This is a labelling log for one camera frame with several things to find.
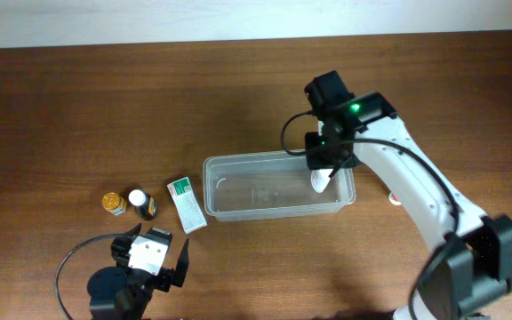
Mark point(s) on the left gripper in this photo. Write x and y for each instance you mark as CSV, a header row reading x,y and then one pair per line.
x,y
168,276

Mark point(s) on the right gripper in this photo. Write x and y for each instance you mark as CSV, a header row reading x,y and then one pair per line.
x,y
316,159

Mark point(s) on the white squeeze bottle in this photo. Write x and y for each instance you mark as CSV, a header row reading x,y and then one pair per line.
x,y
320,179

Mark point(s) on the dark syrup bottle white cap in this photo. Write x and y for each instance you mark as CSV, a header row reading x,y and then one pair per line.
x,y
143,203

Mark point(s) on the white green medicine box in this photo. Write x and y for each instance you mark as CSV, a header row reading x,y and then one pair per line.
x,y
189,210

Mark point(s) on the gold lid small jar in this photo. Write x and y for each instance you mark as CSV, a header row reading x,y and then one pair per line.
x,y
113,203

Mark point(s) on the orange tube white cap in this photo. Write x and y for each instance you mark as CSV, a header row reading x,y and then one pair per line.
x,y
393,199

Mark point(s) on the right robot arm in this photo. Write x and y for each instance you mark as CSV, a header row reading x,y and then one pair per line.
x,y
470,262

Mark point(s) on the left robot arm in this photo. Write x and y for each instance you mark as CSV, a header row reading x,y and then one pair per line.
x,y
124,291

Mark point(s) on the clear plastic container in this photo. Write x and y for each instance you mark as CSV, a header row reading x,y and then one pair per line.
x,y
269,185

